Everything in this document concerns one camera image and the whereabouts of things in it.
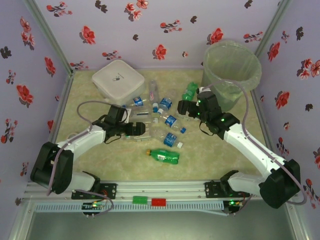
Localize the large clear bottle white cap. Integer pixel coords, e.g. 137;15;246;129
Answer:
142;117;160;132

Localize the clear bottle teal strip label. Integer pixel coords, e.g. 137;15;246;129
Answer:
130;109;152;119

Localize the small clear bottle blue label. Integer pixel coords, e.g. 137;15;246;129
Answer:
152;97;174;116

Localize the clear Pepsi bottle blue cap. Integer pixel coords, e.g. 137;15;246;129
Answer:
124;96;151;112

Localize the clear bottle blue label white cap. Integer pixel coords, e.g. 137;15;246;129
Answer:
152;129;185;149

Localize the clear bottle pink label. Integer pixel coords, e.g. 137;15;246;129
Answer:
148;79;161;103

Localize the long green bottle white label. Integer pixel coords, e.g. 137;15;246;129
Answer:
145;148;181;166

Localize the grey mesh bin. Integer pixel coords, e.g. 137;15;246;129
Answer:
200;39;263;113

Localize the clear plastic bin liner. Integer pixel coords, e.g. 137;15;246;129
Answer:
201;39;263;100

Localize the green bottle orange cap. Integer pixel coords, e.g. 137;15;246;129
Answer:
181;81;200;102

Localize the white square lidded box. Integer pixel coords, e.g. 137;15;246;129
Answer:
91;59;146;106

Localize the green block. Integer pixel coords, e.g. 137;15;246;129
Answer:
132;195;148;205

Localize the red block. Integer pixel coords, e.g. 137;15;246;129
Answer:
151;197;168;207

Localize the small circuit board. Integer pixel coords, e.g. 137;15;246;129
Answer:
228;199;245;209
81;201;107;211

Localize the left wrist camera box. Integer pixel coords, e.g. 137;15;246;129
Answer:
121;107;133;124

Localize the right arm pale cable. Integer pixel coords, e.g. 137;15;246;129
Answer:
202;79;308;217

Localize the arm pale cable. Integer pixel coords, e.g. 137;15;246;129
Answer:
46;100;115;217
202;79;308;217

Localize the left arm pale cable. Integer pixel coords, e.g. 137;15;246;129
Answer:
46;100;115;217

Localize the aluminium side rail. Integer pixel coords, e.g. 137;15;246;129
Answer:
37;71;75;181
250;89;285;179

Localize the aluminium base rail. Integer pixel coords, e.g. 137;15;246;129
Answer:
24;180;298;201

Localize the white slotted cable duct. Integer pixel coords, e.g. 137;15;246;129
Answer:
33;201;225;214

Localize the aluminium frame post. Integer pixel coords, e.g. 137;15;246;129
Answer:
24;0;75;74
254;0;294;56

